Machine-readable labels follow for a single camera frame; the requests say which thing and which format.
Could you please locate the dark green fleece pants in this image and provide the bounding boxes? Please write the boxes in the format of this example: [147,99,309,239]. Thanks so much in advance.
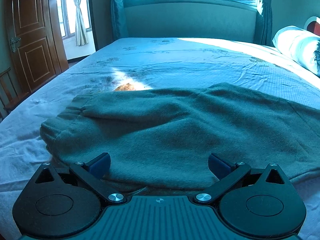
[40,83,319,194]

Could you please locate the wooden chair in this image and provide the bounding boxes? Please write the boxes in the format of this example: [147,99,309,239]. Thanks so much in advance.
[1,67,30,121]

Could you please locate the light blue floral bed sheet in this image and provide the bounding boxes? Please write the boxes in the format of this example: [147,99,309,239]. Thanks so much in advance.
[1,38,319,239]

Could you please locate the brown wooden panel door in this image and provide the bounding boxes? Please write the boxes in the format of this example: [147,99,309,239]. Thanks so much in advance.
[5,0,68,94]

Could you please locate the white sheer curtain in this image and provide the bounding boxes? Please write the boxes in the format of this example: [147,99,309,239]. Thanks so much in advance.
[73,0,88,47]

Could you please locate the dark teal right curtain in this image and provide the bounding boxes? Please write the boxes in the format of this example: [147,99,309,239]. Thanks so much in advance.
[254,0,273,46]

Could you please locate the dark teal curtain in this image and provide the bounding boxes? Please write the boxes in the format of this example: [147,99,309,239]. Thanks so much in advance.
[254,0,273,46]
[110,0,129,40]

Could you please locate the rolled white blue quilt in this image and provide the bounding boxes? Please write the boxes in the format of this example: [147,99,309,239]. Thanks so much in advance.
[272,25,319,77]

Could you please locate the red white headboard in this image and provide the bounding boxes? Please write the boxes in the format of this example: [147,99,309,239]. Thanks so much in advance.
[304,16,320,36]

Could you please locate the dark teal left curtain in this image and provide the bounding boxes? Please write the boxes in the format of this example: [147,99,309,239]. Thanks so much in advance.
[110,0,129,40]

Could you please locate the brass door handle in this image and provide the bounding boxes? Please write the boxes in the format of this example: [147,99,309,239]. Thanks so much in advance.
[10,37,21,53]

